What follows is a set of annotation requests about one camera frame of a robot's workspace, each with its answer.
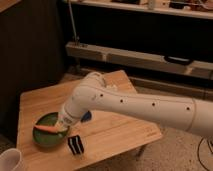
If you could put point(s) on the upper shelf board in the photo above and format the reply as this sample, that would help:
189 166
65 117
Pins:
140 8

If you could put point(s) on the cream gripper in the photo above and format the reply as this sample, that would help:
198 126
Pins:
61 126

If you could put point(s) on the metal pole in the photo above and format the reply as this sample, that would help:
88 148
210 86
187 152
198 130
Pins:
76 38

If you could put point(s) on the green bowl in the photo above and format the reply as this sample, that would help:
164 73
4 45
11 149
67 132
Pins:
45 139

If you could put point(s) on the black striped eraser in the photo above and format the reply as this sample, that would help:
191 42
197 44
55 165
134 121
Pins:
75 144

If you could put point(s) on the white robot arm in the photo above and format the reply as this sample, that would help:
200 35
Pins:
187 114

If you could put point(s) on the orange carrot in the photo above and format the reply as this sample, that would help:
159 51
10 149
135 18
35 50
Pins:
51 129

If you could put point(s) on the white cup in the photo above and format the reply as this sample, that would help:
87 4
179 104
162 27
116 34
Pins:
12 160

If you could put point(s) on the long grey shelf beam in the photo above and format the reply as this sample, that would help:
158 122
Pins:
140 60

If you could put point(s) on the wooden table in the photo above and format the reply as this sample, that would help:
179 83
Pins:
106 135

